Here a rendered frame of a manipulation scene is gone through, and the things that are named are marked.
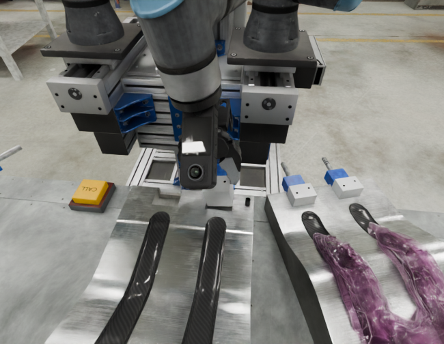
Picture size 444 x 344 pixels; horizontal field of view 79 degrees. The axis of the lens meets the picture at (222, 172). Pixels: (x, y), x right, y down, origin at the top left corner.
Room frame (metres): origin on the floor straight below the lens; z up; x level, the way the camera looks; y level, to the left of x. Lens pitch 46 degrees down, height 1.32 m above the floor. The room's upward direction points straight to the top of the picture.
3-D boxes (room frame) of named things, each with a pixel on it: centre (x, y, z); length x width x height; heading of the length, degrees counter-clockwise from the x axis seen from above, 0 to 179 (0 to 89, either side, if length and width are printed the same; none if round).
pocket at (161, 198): (0.35, 0.11, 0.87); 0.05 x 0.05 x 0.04; 84
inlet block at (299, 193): (0.42, -0.16, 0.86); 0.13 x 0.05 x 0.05; 11
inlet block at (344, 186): (0.44, -0.27, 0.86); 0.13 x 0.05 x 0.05; 11
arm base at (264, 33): (0.77, -0.13, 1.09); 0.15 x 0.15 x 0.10
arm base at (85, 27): (0.82, 0.36, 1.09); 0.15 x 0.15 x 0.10
